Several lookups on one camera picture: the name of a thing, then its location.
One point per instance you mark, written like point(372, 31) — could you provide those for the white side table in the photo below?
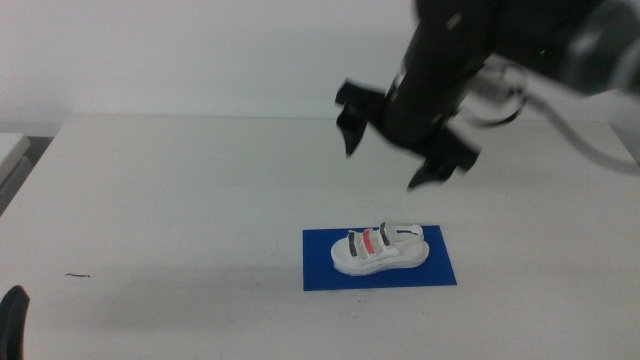
point(10, 147)

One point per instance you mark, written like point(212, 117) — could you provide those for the blue rectangular mat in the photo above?
point(320, 275)

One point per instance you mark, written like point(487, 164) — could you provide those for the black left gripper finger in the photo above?
point(12, 325)

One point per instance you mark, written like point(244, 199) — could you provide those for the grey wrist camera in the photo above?
point(492, 82)

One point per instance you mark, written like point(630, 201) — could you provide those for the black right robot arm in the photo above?
point(545, 30)

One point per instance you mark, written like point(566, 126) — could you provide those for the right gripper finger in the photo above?
point(442, 160)
point(355, 122)

